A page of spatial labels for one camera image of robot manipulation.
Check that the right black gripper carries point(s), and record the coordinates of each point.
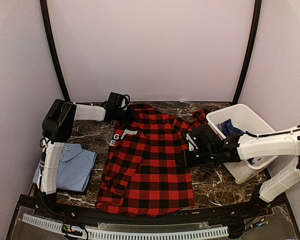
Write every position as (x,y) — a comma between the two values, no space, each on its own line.
(185,160)

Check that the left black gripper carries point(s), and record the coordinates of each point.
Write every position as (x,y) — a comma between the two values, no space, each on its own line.
(131,116)

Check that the red black plaid shirt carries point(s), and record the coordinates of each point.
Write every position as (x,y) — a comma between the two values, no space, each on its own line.
(141,175)

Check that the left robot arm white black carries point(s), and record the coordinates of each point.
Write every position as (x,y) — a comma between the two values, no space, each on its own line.
(57,129)

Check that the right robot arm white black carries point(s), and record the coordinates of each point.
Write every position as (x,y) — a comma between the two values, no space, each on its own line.
(205,146)

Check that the blue shirt in bin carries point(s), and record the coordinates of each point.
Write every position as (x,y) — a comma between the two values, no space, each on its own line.
(228,129)

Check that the white plastic bin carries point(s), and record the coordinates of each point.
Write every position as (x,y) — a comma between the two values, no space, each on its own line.
(243,118)

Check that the folded light blue shirt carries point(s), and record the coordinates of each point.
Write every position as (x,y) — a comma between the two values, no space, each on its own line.
(64,166)

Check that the right clear acrylic plate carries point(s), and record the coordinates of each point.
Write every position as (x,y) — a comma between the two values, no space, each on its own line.
(279,226)

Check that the clear acrylic plate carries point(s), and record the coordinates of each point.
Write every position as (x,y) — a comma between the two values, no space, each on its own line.
(19,230)
(279,226)

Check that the left clear acrylic plate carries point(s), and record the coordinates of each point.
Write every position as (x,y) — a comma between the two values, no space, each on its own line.
(19,230)

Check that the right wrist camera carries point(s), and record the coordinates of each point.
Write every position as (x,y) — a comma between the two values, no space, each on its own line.
(191,144)

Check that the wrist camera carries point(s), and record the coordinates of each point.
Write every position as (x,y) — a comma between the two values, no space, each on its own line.
(191,144)
(125,101)

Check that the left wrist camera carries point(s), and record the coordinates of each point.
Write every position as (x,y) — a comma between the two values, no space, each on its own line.
(125,101)

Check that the white slotted cable duct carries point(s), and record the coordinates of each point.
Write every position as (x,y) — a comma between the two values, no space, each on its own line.
(107,231)

